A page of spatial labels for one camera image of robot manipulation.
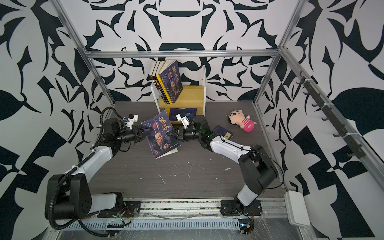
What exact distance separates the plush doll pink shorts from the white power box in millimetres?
411

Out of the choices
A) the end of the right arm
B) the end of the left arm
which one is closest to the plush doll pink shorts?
the end of the right arm

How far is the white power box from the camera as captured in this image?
69 centimetres

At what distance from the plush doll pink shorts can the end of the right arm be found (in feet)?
1.29

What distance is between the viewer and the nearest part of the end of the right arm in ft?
2.18

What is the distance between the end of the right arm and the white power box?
50 cm

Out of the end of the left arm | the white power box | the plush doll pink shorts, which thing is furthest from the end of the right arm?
the white power box
